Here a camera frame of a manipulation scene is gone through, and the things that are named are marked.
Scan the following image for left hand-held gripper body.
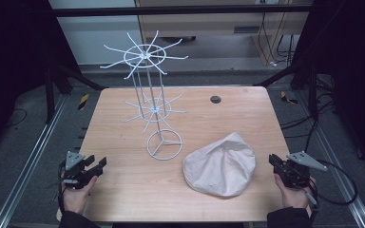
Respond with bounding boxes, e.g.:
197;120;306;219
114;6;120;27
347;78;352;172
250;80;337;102
58;151;92;190

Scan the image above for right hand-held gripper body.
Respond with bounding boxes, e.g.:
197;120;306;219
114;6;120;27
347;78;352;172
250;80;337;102
274;150;329;190

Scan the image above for beige cloth hat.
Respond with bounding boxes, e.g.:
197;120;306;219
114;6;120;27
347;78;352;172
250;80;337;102
182;131;257;198

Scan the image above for white wire hat rack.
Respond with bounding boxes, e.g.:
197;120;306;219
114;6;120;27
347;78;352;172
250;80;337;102
99;29;189;162

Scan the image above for person's left hand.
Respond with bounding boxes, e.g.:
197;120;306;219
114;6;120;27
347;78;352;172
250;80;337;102
61;175;99;217

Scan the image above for person's right hand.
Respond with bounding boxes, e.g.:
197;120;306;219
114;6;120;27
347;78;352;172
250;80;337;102
273;173;317;211

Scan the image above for yellow black hazard tape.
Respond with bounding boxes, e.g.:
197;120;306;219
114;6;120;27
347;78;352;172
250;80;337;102
77;92;90;111
279;90;299;105

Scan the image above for black metal stand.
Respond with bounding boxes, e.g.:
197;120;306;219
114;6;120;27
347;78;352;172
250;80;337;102
44;61;107;125
252;61;319;122

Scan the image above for black curtain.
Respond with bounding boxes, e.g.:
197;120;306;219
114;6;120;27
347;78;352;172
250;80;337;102
0;0;84;160
293;0;365;179

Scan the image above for wooden cabinet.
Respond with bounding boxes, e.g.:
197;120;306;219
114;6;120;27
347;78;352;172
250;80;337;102
134;0;316;66

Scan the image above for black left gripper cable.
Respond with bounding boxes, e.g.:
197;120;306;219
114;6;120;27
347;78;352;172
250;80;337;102
47;179;67;215

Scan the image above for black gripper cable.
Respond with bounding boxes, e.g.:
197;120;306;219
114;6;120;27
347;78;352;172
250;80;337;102
47;179;67;215
303;159;359;219

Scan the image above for aluminium floor rail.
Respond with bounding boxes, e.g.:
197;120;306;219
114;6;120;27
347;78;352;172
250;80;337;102
0;94;68;228
296;89;365;228

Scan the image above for black floor cables bundle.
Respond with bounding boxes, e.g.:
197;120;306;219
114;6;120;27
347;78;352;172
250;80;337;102
279;74;338;140

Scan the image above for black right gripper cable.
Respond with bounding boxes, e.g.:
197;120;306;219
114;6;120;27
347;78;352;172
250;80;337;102
303;159;359;219

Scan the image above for black floor cable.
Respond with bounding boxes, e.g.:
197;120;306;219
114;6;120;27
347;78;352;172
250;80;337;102
3;107;29;128

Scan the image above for black hanging cables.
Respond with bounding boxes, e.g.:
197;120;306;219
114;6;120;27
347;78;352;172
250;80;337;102
257;11;297;68

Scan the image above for black horizontal frame bar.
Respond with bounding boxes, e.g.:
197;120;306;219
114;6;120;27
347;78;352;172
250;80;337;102
50;4;314;18

